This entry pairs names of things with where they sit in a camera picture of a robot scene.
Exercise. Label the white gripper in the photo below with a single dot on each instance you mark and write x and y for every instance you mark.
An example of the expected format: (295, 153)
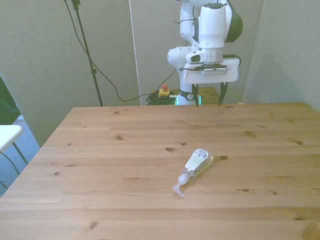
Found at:
(232, 72)

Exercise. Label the clear sanitizer pump bottle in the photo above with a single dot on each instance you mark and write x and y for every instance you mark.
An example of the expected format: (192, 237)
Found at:
(198, 161)

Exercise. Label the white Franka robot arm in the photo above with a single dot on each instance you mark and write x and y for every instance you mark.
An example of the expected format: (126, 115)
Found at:
(212, 25)

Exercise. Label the yellow emergency stop button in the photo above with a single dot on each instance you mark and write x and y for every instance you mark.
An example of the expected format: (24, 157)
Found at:
(164, 92)

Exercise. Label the dark object behind side table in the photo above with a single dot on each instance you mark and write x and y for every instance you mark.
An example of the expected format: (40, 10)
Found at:
(6, 105)

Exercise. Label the white folding side table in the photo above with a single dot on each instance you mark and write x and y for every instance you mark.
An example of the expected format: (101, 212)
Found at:
(8, 135)

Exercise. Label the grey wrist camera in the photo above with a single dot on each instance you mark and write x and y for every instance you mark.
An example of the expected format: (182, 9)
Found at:
(215, 71)

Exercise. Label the white vertical wall trim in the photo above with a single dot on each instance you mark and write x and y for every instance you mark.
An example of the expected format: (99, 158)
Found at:
(135, 50)

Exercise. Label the black camera stand pole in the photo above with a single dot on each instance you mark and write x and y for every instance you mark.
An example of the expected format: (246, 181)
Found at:
(86, 47)

